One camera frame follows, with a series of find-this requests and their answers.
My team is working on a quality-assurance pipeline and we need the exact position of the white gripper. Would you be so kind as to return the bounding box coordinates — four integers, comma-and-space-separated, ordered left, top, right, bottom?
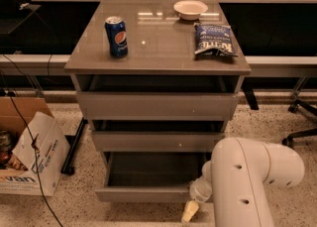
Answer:
181, 176, 212, 223

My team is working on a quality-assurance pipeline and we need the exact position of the grey bottom drawer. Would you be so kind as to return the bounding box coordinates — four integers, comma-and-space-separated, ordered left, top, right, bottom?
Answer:
96, 152, 211, 203

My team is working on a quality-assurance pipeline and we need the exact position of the grey drawer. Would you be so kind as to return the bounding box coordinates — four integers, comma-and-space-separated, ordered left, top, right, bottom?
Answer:
92, 131, 224, 152
76, 92, 239, 121
96, 152, 211, 203

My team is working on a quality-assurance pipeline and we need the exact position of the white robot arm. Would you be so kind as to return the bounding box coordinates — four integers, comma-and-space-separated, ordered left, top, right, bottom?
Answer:
181, 138, 305, 227

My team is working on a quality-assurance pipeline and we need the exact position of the grey drawer cabinet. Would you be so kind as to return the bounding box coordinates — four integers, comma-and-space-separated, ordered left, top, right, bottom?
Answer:
64, 0, 252, 204

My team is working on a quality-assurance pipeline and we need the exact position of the grey middle drawer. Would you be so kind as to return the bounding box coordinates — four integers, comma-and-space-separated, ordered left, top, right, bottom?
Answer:
92, 131, 224, 152

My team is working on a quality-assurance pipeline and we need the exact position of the grey top drawer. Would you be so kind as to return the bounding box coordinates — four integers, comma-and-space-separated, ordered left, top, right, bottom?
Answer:
76, 92, 239, 121

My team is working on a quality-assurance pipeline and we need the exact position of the black office chair base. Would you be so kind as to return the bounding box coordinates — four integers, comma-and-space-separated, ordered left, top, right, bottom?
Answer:
282, 99, 317, 148

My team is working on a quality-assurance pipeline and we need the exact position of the black table leg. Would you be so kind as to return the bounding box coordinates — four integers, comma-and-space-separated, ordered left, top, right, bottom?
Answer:
61, 118, 87, 175

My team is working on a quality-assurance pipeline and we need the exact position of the blue Kettle chips bag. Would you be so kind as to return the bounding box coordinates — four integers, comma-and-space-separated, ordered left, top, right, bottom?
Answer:
194, 23, 238, 57

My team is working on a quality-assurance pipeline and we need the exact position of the white cardboard box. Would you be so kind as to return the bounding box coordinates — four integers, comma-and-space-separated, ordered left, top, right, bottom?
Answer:
0, 97, 70, 196

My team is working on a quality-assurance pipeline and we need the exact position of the blue Pepsi can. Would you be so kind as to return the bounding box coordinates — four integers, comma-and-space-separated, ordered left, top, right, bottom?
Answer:
105, 16, 128, 57

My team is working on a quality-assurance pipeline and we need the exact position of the white bowl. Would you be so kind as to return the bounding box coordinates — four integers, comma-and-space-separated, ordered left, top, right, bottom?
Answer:
173, 0, 208, 21

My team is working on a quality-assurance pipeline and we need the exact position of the black cable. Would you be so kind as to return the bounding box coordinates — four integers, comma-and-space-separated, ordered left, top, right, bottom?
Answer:
0, 54, 64, 227

